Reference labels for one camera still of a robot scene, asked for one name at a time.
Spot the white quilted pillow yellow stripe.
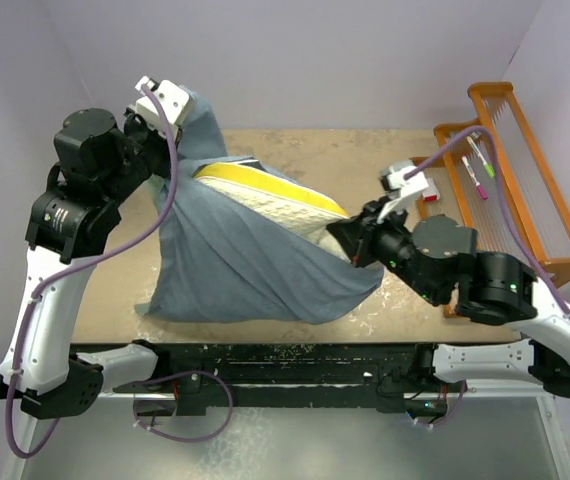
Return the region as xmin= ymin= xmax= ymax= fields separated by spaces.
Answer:
xmin=193 ymin=158 xmax=348 ymax=261

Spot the patchwork green beige pillowcase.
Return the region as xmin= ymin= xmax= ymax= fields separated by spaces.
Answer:
xmin=144 ymin=95 xmax=384 ymax=325

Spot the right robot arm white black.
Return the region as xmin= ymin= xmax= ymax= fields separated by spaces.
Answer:
xmin=328 ymin=201 xmax=570 ymax=399

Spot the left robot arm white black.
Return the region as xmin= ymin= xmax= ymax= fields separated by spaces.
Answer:
xmin=0 ymin=107 xmax=182 ymax=420

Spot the white red small box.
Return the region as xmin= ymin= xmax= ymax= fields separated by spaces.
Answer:
xmin=422 ymin=178 xmax=440 ymax=203

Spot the pink capped marker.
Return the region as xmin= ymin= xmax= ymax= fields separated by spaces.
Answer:
xmin=461 ymin=155 xmax=488 ymax=200

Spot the orange wooden tiered rack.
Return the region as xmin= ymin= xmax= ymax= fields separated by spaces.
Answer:
xmin=416 ymin=82 xmax=570 ymax=287

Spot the green capped marker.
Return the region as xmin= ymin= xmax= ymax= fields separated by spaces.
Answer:
xmin=467 ymin=135 xmax=495 ymax=179

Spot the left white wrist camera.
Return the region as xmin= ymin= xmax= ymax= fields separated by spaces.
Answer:
xmin=133 ymin=75 xmax=194 ymax=138

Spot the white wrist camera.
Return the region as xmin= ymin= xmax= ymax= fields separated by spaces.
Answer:
xmin=376 ymin=160 xmax=429 ymax=224
xmin=133 ymin=75 xmax=194 ymax=138

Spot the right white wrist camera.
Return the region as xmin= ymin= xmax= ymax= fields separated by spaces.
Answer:
xmin=376 ymin=160 xmax=429 ymax=224

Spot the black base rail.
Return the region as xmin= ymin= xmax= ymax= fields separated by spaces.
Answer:
xmin=118 ymin=343 xmax=467 ymax=416

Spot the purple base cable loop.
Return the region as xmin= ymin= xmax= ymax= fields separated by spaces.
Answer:
xmin=132 ymin=370 xmax=235 ymax=444

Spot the aluminium frame rail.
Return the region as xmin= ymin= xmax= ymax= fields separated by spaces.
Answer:
xmin=536 ymin=396 xmax=570 ymax=480

